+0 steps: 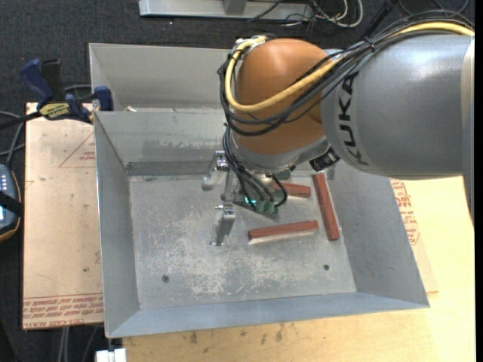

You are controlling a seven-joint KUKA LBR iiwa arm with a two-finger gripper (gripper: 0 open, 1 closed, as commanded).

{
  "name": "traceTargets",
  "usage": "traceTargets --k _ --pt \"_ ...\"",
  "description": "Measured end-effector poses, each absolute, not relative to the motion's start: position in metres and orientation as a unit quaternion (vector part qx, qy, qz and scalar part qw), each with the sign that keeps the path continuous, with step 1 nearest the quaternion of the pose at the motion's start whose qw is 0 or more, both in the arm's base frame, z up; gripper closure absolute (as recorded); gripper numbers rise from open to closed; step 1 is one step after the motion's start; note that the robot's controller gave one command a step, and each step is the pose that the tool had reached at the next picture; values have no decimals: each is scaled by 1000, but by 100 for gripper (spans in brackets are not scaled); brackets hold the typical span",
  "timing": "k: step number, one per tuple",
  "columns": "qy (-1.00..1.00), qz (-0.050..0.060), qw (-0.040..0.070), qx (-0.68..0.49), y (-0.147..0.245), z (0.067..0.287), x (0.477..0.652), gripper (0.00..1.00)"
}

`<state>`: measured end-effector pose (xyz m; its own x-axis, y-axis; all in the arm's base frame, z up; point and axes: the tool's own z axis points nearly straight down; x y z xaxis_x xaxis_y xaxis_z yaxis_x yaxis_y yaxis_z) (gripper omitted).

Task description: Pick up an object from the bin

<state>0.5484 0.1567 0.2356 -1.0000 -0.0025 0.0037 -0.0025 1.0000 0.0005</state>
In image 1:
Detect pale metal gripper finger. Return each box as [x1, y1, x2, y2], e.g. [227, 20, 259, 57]
[212, 203, 237, 247]
[202, 150, 230, 192]

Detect red-brown flat block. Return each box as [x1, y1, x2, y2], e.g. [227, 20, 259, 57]
[311, 173, 342, 242]
[247, 219, 320, 246]
[279, 182, 312, 199]

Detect grey metal bin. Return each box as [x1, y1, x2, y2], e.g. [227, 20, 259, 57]
[88, 42, 431, 339]

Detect brown cardboard board, red print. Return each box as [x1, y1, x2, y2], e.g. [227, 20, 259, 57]
[22, 102, 441, 331]

